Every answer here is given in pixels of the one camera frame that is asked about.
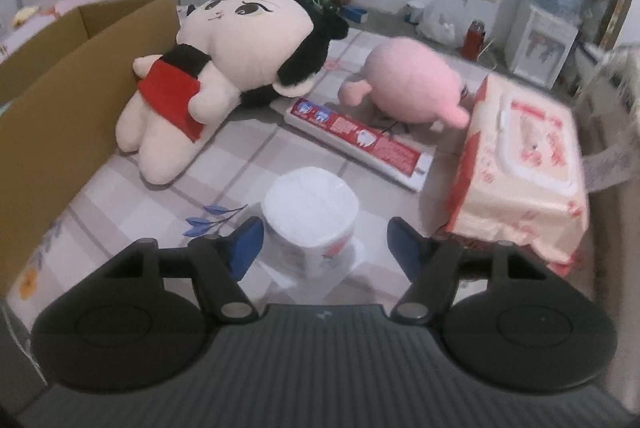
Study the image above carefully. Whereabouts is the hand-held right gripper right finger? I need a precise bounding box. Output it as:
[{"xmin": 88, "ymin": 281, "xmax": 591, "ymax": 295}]
[{"xmin": 387, "ymin": 217, "xmax": 544, "ymax": 324}]

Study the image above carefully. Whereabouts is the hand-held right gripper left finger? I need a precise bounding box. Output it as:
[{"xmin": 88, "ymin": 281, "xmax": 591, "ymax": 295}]
[{"xmin": 102, "ymin": 217, "xmax": 265, "ymax": 321}]

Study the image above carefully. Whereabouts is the white tissue roll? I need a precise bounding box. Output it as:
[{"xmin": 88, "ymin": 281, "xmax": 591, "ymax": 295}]
[{"xmin": 261, "ymin": 167, "xmax": 360, "ymax": 279}]

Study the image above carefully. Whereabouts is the large cardboard box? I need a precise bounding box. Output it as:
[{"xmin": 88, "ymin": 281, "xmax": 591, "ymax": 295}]
[{"xmin": 0, "ymin": 0, "xmax": 181, "ymax": 303}]

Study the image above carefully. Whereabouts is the checked floral bedsheet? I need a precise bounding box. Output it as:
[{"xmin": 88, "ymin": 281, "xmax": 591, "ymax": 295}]
[{"xmin": 7, "ymin": 28, "xmax": 596, "ymax": 309}]

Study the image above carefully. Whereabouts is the red white toothpaste box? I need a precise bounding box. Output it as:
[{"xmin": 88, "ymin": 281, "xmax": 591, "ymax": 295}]
[{"xmin": 285, "ymin": 98, "xmax": 435, "ymax": 193}]

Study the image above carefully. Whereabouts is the pink wet wipes pack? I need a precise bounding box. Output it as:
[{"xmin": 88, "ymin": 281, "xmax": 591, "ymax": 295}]
[{"xmin": 432, "ymin": 75, "xmax": 590, "ymax": 263}]

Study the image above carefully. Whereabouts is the pink plush toy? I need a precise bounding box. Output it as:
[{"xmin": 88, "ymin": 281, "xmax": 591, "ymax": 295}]
[{"xmin": 337, "ymin": 38, "xmax": 471, "ymax": 129}]

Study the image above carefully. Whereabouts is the black-haired plush doll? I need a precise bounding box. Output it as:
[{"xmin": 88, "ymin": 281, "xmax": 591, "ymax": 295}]
[{"xmin": 116, "ymin": 0, "xmax": 351, "ymax": 186}]

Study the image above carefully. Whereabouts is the red thermos bottle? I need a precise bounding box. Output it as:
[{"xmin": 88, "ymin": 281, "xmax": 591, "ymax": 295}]
[{"xmin": 461, "ymin": 20, "xmax": 486, "ymax": 61}]

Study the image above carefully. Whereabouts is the white plastic bag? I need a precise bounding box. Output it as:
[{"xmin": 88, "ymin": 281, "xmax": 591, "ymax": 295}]
[{"xmin": 417, "ymin": 0, "xmax": 463, "ymax": 46}]

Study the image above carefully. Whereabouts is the white water dispenser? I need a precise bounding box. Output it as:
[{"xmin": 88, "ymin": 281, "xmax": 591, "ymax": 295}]
[{"xmin": 504, "ymin": 0, "xmax": 583, "ymax": 88}]

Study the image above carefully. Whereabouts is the pale yellow crumpled item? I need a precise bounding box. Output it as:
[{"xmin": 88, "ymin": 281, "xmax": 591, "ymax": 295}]
[{"xmin": 12, "ymin": 5, "xmax": 41, "ymax": 27}]

